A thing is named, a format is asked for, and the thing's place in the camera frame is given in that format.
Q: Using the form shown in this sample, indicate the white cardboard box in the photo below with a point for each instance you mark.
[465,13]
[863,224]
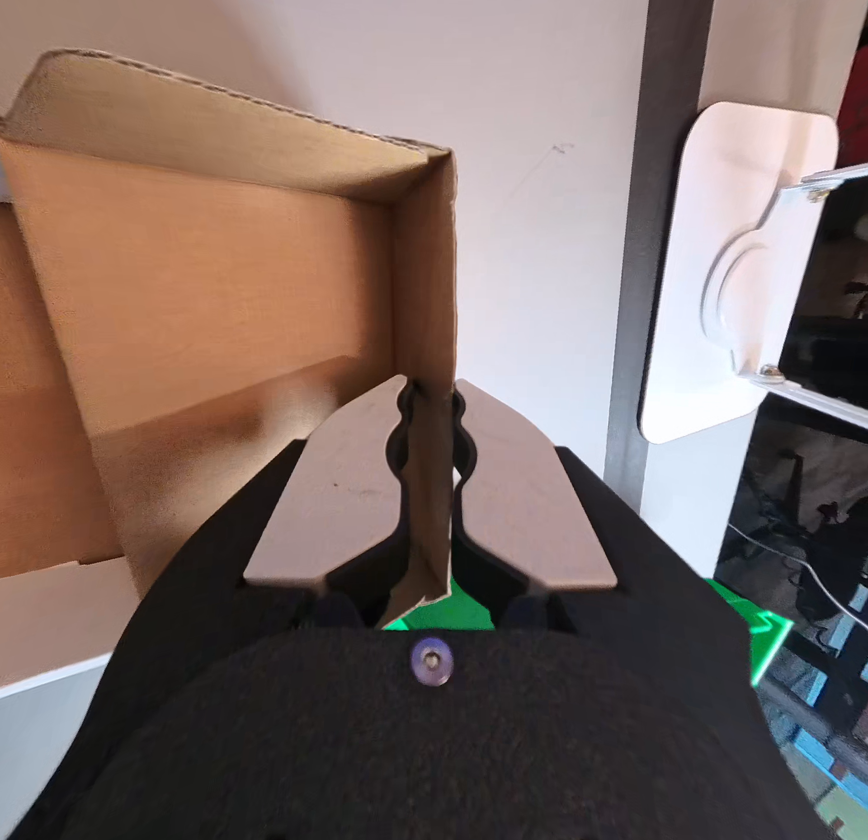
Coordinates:
[203,277]

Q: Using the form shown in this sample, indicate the grey desk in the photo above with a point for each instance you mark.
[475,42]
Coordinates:
[542,243]

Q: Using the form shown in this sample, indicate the red cloth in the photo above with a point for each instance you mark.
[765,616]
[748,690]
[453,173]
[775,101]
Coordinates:
[856,94]

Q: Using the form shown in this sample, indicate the green plastic bin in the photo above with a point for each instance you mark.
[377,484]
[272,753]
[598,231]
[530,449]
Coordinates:
[468,613]

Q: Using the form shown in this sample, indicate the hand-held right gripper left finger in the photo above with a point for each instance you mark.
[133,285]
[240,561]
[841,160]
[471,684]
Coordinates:
[325,508]

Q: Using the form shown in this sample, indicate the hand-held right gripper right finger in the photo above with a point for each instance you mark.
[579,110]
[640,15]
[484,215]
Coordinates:
[536,514]

